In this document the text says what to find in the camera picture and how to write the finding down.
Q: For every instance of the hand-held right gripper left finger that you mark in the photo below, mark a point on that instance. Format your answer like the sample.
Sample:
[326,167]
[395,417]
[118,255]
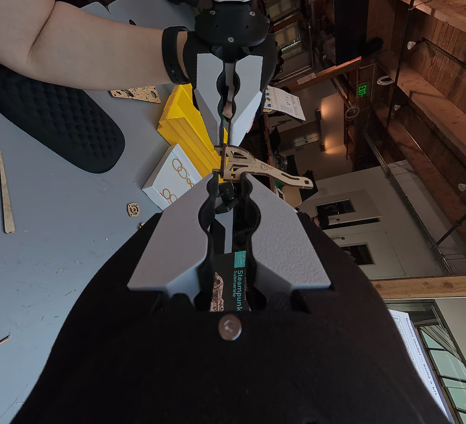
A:
[171,249]

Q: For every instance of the person's left forearm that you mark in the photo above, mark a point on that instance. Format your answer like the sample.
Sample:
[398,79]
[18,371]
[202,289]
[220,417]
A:
[80,41]

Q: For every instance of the black wristband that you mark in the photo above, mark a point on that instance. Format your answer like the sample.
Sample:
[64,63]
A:
[173,56]

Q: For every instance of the black model kit box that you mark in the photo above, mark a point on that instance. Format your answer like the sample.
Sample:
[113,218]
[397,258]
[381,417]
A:
[236,282]

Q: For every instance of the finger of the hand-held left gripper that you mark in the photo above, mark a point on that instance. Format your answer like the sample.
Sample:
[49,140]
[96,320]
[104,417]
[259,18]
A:
[251,85]
[206,81]

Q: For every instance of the long wooden stick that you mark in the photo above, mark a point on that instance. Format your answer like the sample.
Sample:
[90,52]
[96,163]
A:
[6,205]

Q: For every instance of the large white instruction sheet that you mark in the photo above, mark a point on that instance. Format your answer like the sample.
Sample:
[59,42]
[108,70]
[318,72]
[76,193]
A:
[418,358]

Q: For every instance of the black textured mat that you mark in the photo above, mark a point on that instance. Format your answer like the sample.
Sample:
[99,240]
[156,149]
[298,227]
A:
[54,122]

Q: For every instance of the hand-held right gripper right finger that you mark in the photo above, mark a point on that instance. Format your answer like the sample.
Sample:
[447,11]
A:
[287,249]

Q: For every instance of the green exit sign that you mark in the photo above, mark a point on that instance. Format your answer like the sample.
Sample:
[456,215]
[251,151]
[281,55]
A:
[363,89]

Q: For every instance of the hanging printed paper sheet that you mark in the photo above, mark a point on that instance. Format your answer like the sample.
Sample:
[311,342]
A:
[285,103]

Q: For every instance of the yellow plastic bin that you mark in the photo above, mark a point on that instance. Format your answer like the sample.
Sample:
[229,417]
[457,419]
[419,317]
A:
[182,122]

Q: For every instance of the wooden part sheet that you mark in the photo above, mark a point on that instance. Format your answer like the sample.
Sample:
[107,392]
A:
[136,94]

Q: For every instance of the long curved wooden model part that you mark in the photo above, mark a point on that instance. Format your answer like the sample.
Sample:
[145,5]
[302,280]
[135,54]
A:
[236,167]

